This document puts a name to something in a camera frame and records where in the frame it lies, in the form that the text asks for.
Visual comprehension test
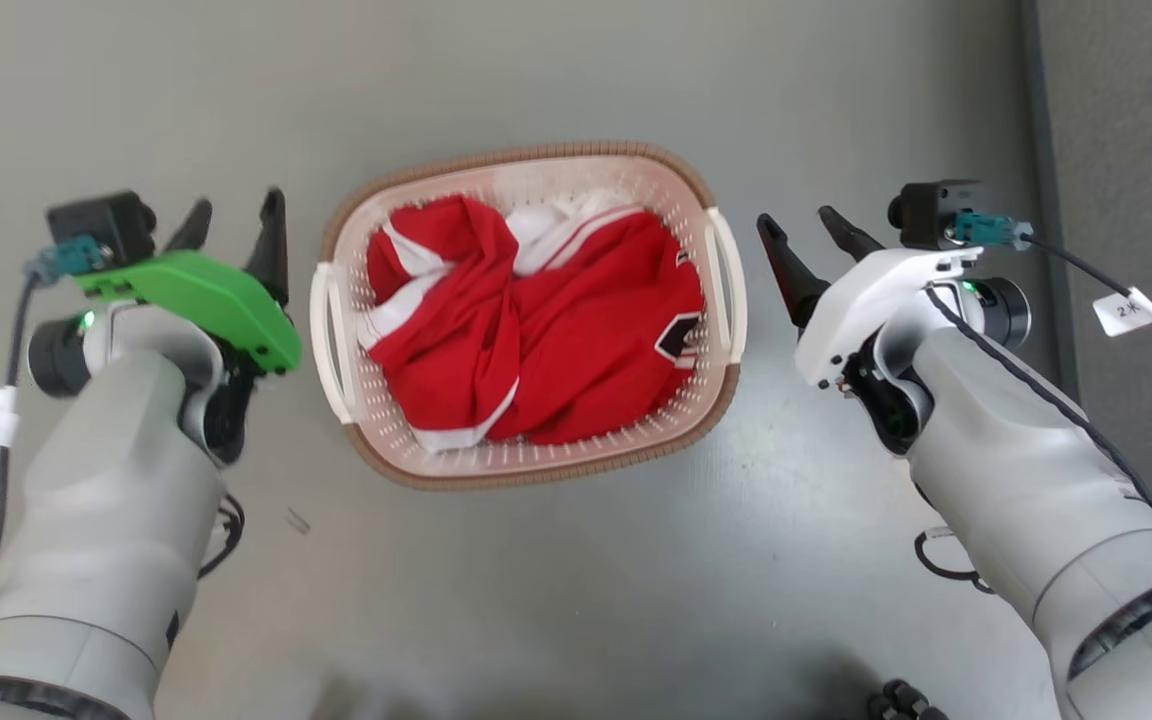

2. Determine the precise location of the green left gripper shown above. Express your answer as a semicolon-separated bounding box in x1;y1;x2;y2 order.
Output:
71;187;303;467

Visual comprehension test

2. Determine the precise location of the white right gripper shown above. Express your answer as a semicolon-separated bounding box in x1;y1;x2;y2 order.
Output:
756;205;983;454

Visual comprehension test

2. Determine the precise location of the white laundry basket brown rim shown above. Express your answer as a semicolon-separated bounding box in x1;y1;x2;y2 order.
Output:
309;140;748;492

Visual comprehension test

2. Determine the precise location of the red and white jersey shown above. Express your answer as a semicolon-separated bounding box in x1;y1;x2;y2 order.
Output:
357;193;708;454

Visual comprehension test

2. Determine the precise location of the grey fabric sofa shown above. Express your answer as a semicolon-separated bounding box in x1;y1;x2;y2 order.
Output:
1022;0;1152;556

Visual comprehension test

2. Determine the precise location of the right camera cable teal plug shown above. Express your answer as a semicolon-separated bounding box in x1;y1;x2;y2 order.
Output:
950;211;1152;367

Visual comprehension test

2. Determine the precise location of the camera cable teal plug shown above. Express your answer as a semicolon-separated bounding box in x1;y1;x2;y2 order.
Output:
950;211;1152;367
0;234;105;669

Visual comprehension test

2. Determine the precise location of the left camera cable teal plug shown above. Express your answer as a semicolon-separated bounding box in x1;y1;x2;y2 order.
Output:
0;234;105;669

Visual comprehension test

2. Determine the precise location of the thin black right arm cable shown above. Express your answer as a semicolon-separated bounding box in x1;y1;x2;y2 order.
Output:
920;283;1152;509

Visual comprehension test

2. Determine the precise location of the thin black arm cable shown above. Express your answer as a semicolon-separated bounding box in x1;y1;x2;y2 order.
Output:
197;491;246;582
920;283;1152;509

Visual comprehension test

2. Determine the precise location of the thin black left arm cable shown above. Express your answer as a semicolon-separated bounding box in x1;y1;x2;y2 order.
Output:
197;491;246;582

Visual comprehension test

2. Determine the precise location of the white label on right cable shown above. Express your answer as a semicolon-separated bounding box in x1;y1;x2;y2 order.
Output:
1093;287;1152;339

